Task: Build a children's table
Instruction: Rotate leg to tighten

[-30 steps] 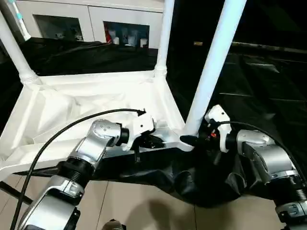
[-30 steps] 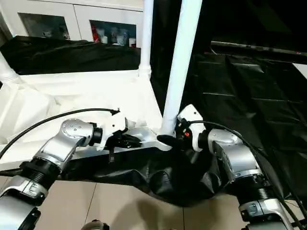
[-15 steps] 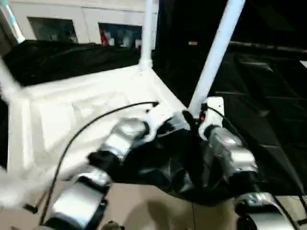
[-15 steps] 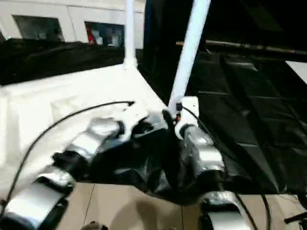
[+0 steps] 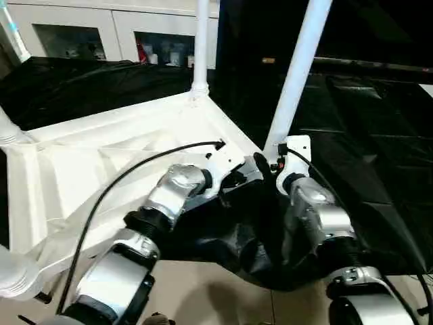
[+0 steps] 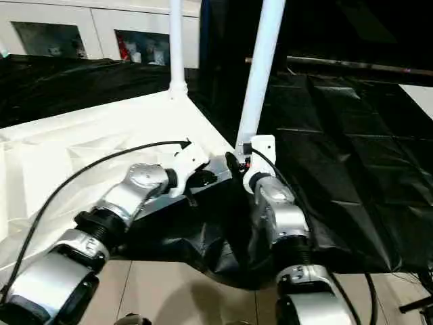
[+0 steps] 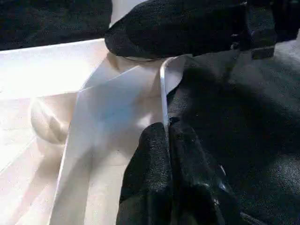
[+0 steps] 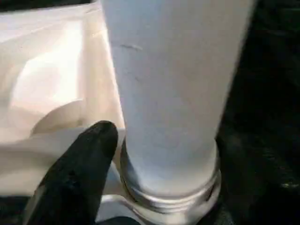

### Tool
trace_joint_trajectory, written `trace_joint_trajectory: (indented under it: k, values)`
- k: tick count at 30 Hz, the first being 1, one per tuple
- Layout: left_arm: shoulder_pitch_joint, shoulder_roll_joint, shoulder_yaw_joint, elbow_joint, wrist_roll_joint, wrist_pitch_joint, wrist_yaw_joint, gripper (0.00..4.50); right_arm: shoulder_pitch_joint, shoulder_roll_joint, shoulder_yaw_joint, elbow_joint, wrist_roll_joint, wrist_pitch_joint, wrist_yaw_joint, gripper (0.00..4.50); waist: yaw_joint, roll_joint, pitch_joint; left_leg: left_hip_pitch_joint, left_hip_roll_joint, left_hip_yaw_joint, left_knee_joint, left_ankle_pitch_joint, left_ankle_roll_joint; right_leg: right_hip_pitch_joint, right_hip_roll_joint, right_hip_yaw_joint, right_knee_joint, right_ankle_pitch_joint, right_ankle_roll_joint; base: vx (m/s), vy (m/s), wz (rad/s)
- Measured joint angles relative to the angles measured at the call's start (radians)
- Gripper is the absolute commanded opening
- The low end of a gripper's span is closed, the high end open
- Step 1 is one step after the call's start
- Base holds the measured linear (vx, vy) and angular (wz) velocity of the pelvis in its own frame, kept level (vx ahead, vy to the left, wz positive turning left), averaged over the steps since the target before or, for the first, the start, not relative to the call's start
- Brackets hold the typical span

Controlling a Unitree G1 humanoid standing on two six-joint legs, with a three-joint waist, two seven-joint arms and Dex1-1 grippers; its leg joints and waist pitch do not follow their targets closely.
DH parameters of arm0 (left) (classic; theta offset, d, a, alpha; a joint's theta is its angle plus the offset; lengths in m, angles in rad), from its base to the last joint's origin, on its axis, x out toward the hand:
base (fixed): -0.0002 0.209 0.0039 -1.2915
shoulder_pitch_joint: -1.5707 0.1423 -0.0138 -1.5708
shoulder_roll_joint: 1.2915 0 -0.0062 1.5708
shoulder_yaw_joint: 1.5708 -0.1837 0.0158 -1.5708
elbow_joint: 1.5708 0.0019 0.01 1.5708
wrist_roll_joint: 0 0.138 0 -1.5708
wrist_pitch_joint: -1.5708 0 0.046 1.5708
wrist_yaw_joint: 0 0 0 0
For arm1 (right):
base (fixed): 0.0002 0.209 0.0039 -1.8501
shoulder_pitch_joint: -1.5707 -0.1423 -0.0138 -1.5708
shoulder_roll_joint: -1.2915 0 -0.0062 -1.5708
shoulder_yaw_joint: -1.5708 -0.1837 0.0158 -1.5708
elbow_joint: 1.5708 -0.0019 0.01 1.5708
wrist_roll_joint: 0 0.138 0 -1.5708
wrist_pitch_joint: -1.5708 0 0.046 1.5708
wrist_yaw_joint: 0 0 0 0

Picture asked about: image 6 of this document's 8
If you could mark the white plastic table top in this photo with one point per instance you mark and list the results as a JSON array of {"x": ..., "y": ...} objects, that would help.
[{"x": 81, "y": 128}]

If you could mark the black work mat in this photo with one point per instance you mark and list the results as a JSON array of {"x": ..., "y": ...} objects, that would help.
[{"x": 358, "y": 149}]

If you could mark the dark robot left foot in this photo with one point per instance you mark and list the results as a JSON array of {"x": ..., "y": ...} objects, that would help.
[{"x": 132, "y": 320}]

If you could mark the white glass-door cabinet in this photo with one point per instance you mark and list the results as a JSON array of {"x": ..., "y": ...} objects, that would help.
[{"x": 88, "y": 17}]

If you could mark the black floor stand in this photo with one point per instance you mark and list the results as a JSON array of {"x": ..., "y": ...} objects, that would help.
[{"x": 414, "y": 306}]

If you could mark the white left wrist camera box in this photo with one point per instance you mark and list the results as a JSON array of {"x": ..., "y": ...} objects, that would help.
[{"x": 188, "y": 159}]

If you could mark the silver metal rail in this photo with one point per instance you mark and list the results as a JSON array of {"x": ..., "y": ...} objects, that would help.
[{"x": 358, "y": 66}]

